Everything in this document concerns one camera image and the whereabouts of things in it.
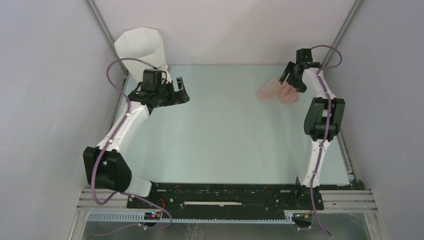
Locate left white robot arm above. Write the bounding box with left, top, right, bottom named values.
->
left=83, top=68, right=190, bottom=208

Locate small circuit board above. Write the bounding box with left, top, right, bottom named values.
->
left=143, top=211, right=162, bottom=221

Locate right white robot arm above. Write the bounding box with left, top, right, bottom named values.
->
left=279, top=48, right=346, bottom=210

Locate white trash bin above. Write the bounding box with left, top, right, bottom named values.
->
left=114, top=27, right=168, bottom=83

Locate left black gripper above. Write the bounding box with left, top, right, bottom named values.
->
left=155, top=77, right=190, bottom=108

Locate pink plastic trash bag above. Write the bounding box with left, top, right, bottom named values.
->
left=257, top=77, right=299, bottom=104

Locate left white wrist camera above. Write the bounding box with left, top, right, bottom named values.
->
left=157, top=64, right=172, bottom=84

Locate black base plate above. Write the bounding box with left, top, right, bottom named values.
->
left=127, top=182, right=313, bottom=220

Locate white slotted cable duct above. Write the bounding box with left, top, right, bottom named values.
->
left=86, top=211, right=294, bottom=224

